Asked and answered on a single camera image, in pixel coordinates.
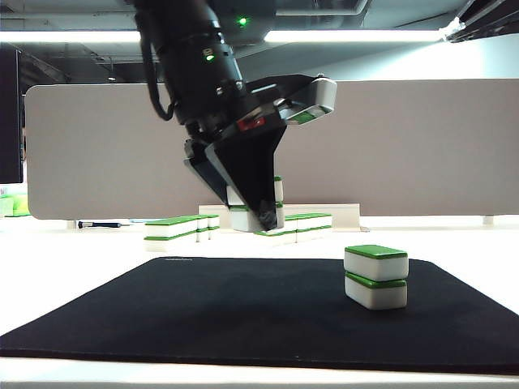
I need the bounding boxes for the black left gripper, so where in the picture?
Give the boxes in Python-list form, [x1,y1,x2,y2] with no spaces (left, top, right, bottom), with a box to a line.
[183,103,289,233]

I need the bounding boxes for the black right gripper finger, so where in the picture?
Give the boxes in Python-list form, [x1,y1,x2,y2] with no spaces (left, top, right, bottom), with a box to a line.
[440,15,519,43]
[457,0,519,26]

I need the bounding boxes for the long ceiling light strip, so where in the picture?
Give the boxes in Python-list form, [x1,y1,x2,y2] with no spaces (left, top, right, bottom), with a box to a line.
[0,28,445,44]

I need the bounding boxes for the black mouse mat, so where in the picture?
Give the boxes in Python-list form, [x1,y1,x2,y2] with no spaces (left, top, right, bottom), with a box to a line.
[0,257,519,376]

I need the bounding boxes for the black screwdriver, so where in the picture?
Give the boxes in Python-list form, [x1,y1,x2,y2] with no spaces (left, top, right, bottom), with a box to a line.
[76,220,131,230]

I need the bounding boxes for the beige desk divider panel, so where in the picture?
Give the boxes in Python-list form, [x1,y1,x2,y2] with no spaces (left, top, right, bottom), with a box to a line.
[24,78,519,222]

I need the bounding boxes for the green white storage box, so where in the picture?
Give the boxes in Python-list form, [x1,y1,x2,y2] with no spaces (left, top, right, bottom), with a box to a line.
[0,193,29,218]

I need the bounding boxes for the black monitor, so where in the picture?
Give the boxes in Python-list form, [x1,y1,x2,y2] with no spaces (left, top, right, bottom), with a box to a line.
[0,42,22,186]

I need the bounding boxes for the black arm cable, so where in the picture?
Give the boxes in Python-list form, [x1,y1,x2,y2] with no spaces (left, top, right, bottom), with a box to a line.
[139,24,182,122]

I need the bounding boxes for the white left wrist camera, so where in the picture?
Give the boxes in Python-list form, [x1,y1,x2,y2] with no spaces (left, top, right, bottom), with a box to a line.
[245,74,339,127]

